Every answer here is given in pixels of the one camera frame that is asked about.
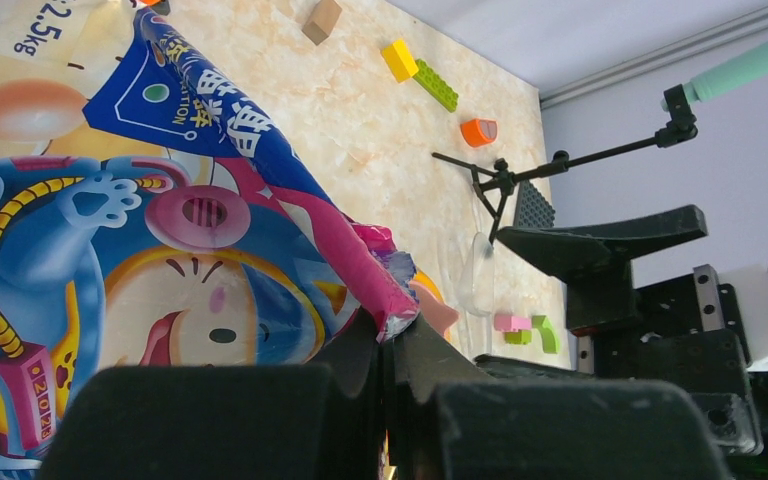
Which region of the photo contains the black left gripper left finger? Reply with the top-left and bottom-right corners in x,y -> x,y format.
38,312 -> 381,479

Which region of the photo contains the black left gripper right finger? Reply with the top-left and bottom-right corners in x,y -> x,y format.
383,319 -> 730,479

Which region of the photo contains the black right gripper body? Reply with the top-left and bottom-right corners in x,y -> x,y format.
473,221 -> 768,480

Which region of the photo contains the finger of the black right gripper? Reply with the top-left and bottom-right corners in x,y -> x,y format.
496,205 -> 708,332

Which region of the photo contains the clear plastic scoop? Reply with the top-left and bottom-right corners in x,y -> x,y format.
455,232 -> 495,358

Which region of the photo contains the pink pet food bag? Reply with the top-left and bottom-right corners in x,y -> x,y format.
0,1 -> 419,479

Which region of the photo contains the pink food bowl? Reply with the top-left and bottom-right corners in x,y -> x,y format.
410,278 -> 461,339

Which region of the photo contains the dark grey building baseplate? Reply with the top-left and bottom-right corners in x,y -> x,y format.
513,181 -> 556,228

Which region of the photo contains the green curved toy piece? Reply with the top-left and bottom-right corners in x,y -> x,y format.
531,315 -> 561,354

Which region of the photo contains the green toy cube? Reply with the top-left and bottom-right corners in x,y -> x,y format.
503,330 -> 533,345

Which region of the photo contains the pink toy brick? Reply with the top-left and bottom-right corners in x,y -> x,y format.
493,313 -> 532,333

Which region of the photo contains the black tripod stand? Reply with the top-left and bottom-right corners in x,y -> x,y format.
431,84 -> 700,244

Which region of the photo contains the orange toy piece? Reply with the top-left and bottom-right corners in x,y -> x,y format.
459,118 -> 498,148

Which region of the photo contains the green flat toy brick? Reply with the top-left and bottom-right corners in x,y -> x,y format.
413,59 -> 459,113

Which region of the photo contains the yellow toy brick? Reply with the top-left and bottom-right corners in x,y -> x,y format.
380,38 -> 419,83

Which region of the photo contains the mint green pole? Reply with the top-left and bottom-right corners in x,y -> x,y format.
679,42 -> 768,103

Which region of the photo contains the tan wooden block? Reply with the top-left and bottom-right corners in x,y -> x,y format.
302,0 -> 343,45

